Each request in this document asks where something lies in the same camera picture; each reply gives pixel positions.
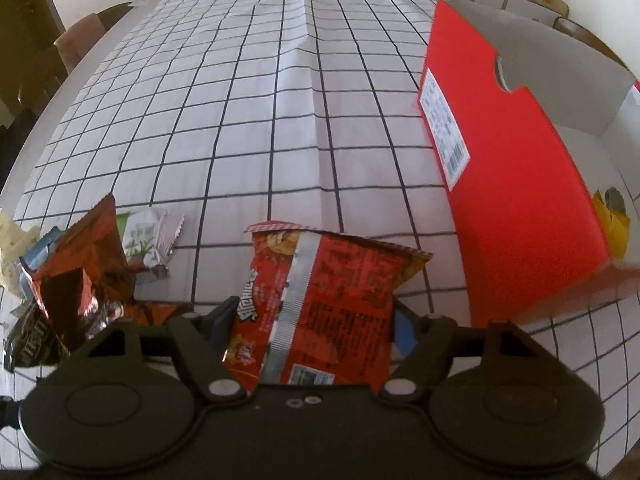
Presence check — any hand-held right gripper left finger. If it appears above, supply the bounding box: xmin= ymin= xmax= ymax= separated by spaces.
xmin=87 ymin=296 xmax=249 ymax=404

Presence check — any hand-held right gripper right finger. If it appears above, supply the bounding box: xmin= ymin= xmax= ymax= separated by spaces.
xmin=375 ymin=297 xmax=527 ymax=404

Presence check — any red snack packet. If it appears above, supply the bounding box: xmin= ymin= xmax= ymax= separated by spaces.
xmin=221 ymin=221 xmax=434 ymax=394

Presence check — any red cardboard box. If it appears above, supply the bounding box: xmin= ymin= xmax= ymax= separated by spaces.
xmin=417 ymin=0 xmax=640 ymax=333

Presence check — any blue snack packet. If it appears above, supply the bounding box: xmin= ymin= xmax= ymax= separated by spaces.
xmin=19 ymin=227 xmax=64 ymax=274

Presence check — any cream snack packet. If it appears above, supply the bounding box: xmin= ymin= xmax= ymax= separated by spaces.
xmin=0 ymin=210 xmax=42 ymax=302

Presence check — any yellow snack packet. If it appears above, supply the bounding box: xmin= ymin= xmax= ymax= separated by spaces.
xmin=592 ymin=189 xmax=631 ymax=262

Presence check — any grey small packet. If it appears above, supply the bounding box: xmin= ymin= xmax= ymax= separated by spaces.
xmin=602 ymin=186 xmax=629 ymax=214

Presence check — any pink striped packet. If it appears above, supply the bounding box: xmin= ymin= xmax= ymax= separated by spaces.
xmin=150 ymin=210 xmax=186 ymax=279

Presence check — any green and white packet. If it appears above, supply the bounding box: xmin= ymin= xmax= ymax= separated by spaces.
xmin=116 ymin=209 xmax=169 ymax=269

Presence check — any dark red foil packet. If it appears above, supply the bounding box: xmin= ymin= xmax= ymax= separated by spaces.
xmin=22 ymin=192 xmax=196 ymax=354

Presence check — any dark brown snack packet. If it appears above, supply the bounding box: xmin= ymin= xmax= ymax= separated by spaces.
xmin=2 ymin=302 xmax=69 ymax=372

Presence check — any checked white tablecloth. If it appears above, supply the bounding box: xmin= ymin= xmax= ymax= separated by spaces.
xmin=0 ymin=0 xmax=640 ymax=478

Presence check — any black jacket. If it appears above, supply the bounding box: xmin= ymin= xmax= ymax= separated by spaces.
xmin=0 ymin=105 xmax=36 ymax=192

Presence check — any wooden chair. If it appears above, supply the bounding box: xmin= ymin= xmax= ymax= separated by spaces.
xmin=552 ymin=17 xmax=632 ymax=67
xmin=17 ymin=2 xmax=134 ymax=112

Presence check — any pink cloth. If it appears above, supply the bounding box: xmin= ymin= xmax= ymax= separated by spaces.
xmin=54 ymin=12 xmax=109 ymax=74

